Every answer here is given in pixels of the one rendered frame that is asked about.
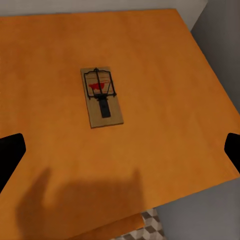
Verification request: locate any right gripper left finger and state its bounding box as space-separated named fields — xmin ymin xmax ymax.
xmin=0 ymin=133 xmax=26 ymax=193

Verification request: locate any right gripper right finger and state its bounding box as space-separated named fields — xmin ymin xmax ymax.
xmin=224 ymin=133 xmax=240 ymax=173

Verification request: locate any mousetrap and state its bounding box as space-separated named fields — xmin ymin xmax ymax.
xmin=80 ymin=66 xmax=124 ymax=129

